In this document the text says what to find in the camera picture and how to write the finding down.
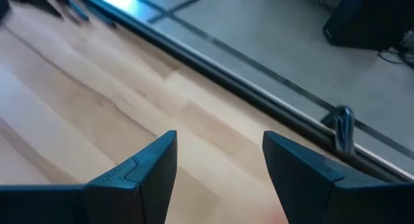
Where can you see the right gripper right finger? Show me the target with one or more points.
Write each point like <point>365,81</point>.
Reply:
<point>304,191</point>

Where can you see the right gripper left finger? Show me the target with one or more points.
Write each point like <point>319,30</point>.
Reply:
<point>136,191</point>

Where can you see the silver metal clamp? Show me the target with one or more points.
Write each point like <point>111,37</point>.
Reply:
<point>344,130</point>

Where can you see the black floor box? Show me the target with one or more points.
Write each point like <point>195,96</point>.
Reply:
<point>372,20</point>

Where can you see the black table edge frame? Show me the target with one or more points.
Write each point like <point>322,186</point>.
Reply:
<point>226,83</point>

